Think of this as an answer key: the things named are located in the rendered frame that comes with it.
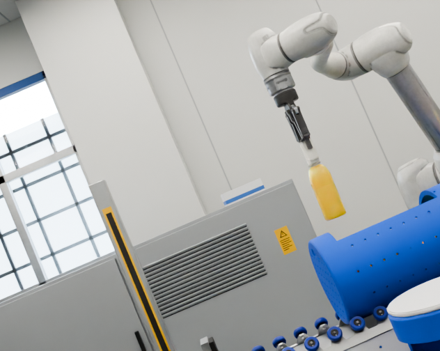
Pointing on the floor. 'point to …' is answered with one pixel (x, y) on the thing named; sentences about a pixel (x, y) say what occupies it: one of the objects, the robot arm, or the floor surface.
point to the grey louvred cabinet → (184, 287)
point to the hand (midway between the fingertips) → (309, 150)
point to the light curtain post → (131, 267)
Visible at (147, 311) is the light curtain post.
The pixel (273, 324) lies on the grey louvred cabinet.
